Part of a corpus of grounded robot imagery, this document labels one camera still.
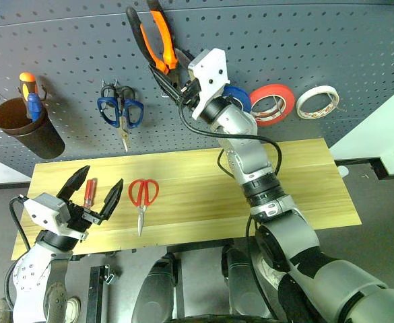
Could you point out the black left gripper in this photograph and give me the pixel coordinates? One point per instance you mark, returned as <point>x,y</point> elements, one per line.
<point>82,217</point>

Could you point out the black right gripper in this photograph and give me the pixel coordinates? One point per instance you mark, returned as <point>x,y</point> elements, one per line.
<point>191,92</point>

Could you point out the orange and black pliers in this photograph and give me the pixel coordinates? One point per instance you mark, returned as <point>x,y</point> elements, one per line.
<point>164,40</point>

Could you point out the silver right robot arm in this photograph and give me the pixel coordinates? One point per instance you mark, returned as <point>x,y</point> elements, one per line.
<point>250,154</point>

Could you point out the metal scissors pegboard hook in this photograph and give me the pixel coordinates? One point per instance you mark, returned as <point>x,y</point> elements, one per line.
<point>110,82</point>

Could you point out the blue tape roll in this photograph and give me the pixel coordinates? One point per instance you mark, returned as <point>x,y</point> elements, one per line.
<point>238,96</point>

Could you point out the red tape roll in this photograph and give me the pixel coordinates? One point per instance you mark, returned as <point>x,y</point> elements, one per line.
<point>274,91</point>

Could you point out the grey perforated pegboard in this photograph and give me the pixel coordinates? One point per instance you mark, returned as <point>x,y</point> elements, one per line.
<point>284,50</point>

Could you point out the white tape roll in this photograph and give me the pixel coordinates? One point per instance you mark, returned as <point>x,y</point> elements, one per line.
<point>318,90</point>

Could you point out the brown plastic cup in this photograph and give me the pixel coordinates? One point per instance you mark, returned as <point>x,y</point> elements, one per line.
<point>31,138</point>

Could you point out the orange and black screwdriver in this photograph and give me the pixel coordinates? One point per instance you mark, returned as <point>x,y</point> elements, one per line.
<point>27,82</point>

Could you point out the white round knob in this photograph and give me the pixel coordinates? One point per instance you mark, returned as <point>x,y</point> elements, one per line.
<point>343,171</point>

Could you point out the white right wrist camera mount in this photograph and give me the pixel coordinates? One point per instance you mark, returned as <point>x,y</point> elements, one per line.
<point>210,67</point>

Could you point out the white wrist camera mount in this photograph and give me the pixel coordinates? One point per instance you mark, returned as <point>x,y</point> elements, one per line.
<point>210,67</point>
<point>45,210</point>

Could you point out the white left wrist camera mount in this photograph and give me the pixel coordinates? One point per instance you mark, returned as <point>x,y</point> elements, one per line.
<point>45,210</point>

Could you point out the black metal table frame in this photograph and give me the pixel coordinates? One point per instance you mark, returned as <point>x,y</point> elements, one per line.
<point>95,296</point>

